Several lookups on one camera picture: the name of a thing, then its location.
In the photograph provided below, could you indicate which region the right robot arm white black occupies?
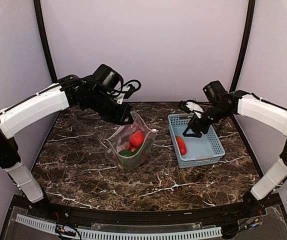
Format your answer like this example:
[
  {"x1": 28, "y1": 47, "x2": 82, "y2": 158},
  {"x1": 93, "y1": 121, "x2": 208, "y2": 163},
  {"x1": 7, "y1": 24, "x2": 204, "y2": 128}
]
[{"x1": 179, "y1": 90, "x2": 287, "y2": 217}]

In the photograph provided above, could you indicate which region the black frame post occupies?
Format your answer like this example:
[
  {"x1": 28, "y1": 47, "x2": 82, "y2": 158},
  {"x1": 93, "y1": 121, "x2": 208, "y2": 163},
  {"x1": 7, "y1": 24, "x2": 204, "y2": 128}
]
[
  {"x1": 33, "y1": 0, "x2": 58, "y2": 83},
  {"x1": 229, "y1": 0, "x2": 256, "y2": 92}
]

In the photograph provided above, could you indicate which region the green toy cucumber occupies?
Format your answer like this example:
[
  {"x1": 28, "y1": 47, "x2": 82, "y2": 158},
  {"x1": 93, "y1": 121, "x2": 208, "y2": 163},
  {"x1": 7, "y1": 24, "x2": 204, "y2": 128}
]
[{"x1": 133, "y1": 139, "x2": 153, "y2": 156}]

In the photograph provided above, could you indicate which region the white slotted cable duct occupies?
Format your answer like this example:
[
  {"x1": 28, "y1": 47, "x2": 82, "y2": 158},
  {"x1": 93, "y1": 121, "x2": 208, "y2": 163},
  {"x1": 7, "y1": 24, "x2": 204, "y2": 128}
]
[{"x1": 15, "y1": 213, "x2": 223, "y2": 240}]

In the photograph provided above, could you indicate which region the green toy lime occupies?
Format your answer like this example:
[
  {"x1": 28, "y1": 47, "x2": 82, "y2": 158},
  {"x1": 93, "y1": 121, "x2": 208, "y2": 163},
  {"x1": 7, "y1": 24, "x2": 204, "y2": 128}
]
[{"x1": 118, "y1": 149, "x2": 135, "y2": 157}]

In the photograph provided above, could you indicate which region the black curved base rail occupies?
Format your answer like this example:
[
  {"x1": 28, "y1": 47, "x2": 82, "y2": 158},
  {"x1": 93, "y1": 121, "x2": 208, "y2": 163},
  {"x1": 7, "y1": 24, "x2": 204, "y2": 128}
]
[{"x1": 0, "y1": 194, "x2": 287, "y2": 240}]

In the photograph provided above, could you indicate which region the light blue plastic basket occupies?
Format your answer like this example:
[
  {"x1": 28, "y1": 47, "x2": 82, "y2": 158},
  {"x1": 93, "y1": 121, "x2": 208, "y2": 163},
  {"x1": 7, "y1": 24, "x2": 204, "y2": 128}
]
[{"x1": 168, "y1": 113, "x2": 226, "y2": 169}]

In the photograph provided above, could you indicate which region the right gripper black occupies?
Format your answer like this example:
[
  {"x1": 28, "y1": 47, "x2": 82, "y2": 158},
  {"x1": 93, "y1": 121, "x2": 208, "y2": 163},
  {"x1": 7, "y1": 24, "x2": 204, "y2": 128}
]
[{"x1": 183, "y1": 102, "x2": 231, "y2": 137}]

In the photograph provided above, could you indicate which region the red round toy fruit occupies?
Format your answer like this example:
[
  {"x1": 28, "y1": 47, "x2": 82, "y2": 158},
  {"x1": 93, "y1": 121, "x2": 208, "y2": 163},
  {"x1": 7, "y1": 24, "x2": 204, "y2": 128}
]
[{"x1": 130, "y1": 131, "x2": 145, "y2": 148}]

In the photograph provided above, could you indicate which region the black left frame post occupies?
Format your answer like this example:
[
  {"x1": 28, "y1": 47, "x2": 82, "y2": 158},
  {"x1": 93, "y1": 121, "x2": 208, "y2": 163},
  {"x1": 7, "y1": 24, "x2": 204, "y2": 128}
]
[{"x1": 33, "y1": 0, "x2": 58, "y2": 83}]

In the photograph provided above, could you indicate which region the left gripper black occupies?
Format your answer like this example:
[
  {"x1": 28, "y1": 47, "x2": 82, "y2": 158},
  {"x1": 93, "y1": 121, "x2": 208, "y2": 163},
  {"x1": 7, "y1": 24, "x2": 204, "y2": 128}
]
[{"x1": 88, "y1": 89, "x2": 135, "y2": 125}]

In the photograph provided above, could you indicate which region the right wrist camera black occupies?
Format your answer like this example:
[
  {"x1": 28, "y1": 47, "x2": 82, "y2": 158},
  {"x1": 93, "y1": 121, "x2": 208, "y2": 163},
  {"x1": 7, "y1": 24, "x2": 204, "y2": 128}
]
[{"x1": 202, "y1": 80, "x2": 228, "y2": 103}]

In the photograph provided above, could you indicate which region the red toy berry bunch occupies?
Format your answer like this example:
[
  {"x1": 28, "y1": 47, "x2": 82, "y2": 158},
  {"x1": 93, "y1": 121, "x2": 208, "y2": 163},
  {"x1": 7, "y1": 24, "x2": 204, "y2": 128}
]
[{"x1": 116, "y1": 141, "x2": 136, "y2": 156}]

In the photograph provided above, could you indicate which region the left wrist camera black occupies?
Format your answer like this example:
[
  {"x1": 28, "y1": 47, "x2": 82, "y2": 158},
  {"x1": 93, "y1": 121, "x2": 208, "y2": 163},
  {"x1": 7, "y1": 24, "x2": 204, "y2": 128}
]
[{"x1": 92, "y1": 64, "x2": 123, "y2": 89}]

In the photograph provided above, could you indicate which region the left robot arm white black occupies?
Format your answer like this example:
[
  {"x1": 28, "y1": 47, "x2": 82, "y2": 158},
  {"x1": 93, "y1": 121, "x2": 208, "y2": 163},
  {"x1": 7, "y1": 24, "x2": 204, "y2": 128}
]
[{"x1": 0, "y1": 71, "x2": 141, "y2": 218}]

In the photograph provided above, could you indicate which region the red toy chili pepper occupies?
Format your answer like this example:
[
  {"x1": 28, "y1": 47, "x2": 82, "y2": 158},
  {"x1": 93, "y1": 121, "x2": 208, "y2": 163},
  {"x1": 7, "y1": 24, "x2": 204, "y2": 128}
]
[{"x1": 175, "y1": 136, "x2": 188, "y2": 155}]

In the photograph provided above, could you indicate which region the clear dotted zip top bag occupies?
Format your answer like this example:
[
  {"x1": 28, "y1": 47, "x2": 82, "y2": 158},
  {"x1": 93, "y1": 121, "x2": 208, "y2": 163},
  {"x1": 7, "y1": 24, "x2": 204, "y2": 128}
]
[{"x1": 104, "y1": 112, "x2": 158, "y2": 173}]

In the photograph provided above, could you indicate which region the black right frame post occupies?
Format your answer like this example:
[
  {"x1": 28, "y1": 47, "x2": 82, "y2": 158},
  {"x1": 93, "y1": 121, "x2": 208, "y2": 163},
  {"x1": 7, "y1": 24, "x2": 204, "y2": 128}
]
[{"x1": 229, "y1": 0, "x2": 256, "y2": 92}]

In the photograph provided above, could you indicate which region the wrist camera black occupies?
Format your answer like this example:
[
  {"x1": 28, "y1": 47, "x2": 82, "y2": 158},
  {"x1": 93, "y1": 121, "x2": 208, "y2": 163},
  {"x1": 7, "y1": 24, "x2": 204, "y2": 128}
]
[
  {"x1": 92, "y1": 64, "x2": 123, "y2": 89},
  {"x1": 202, "y1": 80, "x2": 228, "y2": 103}
]

